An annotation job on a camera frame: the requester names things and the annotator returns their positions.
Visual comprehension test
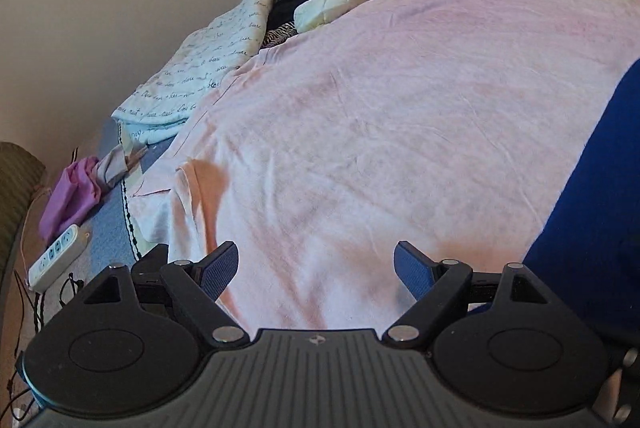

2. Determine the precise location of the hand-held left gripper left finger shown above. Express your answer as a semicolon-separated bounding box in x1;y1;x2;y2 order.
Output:
75;241;251;350

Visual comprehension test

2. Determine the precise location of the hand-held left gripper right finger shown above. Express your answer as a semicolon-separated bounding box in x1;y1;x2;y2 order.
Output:
382;241;566;351

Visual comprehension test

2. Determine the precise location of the blue knit sweater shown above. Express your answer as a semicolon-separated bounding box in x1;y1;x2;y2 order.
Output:
467;58;640;349

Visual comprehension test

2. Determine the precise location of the blue bed sheet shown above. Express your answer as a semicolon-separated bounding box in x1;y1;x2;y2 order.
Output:
89;118;176;274

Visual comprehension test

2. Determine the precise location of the beige cloth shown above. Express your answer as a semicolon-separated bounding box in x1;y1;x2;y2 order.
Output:
95;143;148;189

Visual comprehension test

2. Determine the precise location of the pink blanket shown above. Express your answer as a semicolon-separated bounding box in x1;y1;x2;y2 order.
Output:
127;0;640;334

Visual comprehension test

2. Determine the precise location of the purple cloth bag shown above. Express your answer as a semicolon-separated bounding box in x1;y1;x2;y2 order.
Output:
39;157;103;244

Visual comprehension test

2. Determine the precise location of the white power strip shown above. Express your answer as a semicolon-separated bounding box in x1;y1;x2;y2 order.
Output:
27;224;90;293

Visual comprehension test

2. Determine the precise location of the white script-printed quilt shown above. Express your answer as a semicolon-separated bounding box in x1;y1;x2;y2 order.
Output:
111;0;276;144

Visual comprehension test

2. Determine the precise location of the green wicker chair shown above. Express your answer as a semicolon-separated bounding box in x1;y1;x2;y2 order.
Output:
0;141;47;289

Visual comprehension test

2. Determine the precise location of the black cable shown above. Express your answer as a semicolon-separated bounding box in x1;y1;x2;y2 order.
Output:
59;272;85;305

